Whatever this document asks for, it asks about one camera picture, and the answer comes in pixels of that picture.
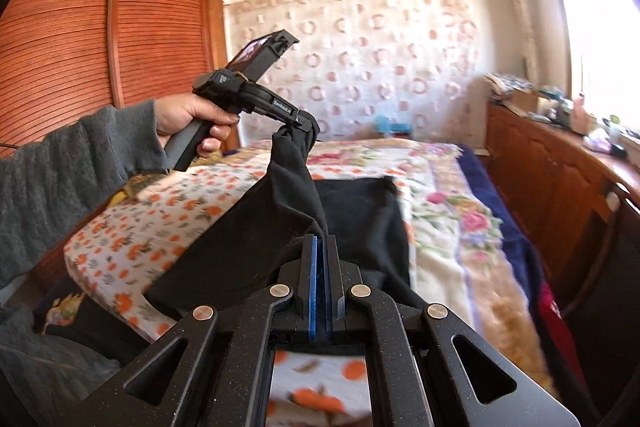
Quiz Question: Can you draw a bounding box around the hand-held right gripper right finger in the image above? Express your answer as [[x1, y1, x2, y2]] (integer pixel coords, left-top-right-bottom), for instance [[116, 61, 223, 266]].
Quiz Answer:
[[322, 234, 581, 427]]

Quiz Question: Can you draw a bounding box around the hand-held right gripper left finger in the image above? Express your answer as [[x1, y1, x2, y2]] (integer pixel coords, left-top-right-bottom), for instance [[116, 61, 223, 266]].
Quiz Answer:
[[82, 234, 321, 427]]

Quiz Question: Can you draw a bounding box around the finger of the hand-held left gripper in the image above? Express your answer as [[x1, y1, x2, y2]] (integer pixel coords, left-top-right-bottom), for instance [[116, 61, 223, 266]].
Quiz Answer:
[[286, 109, 317, 131]]

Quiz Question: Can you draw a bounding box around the black t-shirt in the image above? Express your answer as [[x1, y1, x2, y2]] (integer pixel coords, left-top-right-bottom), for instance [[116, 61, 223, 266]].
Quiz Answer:
[[145, 114, 413, 323]]

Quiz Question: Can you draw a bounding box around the person's left forearm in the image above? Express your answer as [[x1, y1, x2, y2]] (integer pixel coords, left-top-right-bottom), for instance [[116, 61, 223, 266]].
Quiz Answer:
[[0, 106, 168, 288]]

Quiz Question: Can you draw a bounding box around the person's left hand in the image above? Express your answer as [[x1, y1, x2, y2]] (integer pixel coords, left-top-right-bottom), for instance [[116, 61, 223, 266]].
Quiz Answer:
[[155, 93, 241, 158]]

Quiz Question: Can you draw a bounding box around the circle print curtain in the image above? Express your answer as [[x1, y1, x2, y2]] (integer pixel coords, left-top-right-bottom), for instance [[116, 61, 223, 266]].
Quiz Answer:
[[225, 0, 488, 152]]

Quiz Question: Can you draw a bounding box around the small blue box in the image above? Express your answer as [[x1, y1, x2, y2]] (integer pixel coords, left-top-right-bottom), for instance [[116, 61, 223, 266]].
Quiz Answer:
[[375, 114, 413, 138]]

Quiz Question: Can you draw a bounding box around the rose floral blanket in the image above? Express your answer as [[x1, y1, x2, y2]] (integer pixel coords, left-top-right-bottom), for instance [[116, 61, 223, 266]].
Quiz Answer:
[[235, 139, 551, 388]]

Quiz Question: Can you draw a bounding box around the gold patterned folded cloth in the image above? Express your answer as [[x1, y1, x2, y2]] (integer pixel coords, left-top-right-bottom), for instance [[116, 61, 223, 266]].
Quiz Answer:
[[112, 172, 173, 208]]

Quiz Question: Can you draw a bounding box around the orange flower print bedsheet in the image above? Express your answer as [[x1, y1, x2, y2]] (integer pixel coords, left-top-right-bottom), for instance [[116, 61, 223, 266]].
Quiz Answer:
[[62, 147, 373, 427]]

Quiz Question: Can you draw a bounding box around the wooden slatted wardrobe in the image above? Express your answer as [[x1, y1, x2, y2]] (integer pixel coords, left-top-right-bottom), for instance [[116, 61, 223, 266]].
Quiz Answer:
[[0, 0, 243, 158]]

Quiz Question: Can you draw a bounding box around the navy blanket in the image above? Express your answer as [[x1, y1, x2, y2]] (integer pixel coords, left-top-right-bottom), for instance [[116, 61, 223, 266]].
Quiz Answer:
[[457, 144, 546, 303]]

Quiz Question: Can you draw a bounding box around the patterned cloth pile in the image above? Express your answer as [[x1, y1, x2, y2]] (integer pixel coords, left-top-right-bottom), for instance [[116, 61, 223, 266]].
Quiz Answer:
[[484, 72, 538, 100]]

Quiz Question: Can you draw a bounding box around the cardboard box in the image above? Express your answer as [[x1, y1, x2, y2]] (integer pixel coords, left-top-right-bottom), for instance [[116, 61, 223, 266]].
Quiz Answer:
[[507, 88, 546, 118]]

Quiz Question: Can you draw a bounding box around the red cloth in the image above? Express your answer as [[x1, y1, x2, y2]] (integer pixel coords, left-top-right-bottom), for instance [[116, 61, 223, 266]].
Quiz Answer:
[[537, 279, 576, 358]]

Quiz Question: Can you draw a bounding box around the wooden sideboard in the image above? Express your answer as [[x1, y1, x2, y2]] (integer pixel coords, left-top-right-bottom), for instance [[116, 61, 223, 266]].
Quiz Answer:
[[485, 99, 640, 308]]

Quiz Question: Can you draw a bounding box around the dark floral cloth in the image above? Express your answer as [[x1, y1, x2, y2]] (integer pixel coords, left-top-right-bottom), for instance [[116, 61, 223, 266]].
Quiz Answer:
[[32, 292, 90, 339]]

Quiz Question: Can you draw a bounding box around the pink bottle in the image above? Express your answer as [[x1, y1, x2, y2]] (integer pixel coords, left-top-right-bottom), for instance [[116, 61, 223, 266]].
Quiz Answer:
[[572, 93, 593, 135]]

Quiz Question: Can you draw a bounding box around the person's grey clothing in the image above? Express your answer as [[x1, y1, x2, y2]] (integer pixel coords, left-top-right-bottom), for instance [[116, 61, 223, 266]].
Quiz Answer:
[[0, 304, 126, 427]]

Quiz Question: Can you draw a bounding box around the bright window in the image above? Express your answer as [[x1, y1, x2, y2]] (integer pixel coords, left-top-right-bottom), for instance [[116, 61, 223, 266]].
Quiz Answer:
[[532, 0, 640, 148]]

